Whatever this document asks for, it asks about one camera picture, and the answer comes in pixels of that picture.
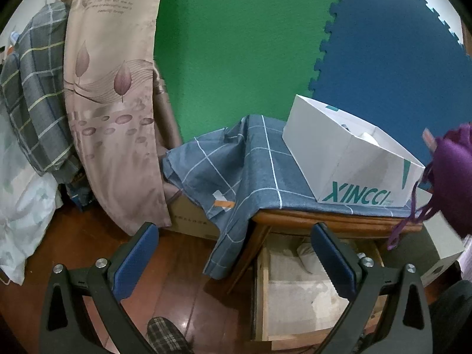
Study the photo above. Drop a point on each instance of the wooden drawer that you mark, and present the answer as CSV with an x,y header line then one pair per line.
x,y
292,308

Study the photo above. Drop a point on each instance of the plaid slipper foot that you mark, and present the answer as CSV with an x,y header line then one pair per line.
x,y
165,337

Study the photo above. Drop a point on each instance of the blue checked cloth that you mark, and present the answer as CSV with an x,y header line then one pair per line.
x,y
232,173

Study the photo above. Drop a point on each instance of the white patterned bedding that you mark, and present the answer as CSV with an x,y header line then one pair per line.
x,y
28,202

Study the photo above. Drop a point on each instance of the black trouser leg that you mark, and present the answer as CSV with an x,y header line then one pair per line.
x,y
451,320

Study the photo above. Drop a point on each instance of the blue foam mat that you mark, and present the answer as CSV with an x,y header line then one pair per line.
x,y
395,64

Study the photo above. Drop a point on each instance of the grey plaid pillow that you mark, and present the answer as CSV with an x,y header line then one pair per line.
x,y
33,92

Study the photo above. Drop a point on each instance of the purple bra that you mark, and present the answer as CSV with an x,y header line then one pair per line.
x,y
449,174

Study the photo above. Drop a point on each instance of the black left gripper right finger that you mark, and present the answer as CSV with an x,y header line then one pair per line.
x,y
339,260

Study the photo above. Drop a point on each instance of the grey cabinet box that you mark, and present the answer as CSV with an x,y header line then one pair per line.
x,y
437,247

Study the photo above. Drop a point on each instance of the beige folded underwear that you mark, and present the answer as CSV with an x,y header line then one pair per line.
x,y
309,259

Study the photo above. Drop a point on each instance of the beige floral pillow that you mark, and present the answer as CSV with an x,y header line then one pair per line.
x,y
118,111

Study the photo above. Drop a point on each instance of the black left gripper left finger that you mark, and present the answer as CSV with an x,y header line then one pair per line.
x,y
130,260

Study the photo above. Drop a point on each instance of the white XINCCI shoe box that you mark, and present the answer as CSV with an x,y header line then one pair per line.
x,y
347,160

